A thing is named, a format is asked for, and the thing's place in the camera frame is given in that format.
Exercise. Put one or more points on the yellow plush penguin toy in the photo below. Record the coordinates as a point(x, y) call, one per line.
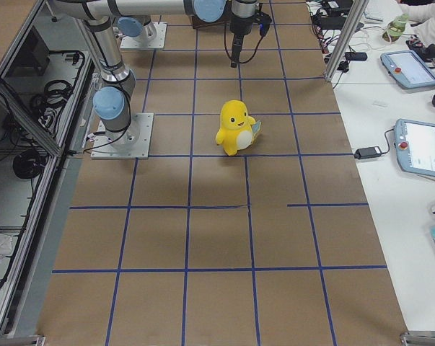
point(238, 130)

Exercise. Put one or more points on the green drink bottle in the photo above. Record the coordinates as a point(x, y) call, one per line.
point(395, 28)

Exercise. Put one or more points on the upper blue teach pendant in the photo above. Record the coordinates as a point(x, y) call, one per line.
point(408, 69)

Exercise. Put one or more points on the blue teach pendant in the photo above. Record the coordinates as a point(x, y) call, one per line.
point(408, 69)
point(415, 146)

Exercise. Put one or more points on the black power adapter brick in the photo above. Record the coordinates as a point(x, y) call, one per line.
point(367, 152)

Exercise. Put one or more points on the lower blue teach pendant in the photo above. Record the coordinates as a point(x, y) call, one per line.
point(415, 146)

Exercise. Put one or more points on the aluminium frame post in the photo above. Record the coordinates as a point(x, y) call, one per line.
point(349, 28)

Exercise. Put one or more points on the metal side cabinet frame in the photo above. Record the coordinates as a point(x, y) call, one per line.
point(44, 72)

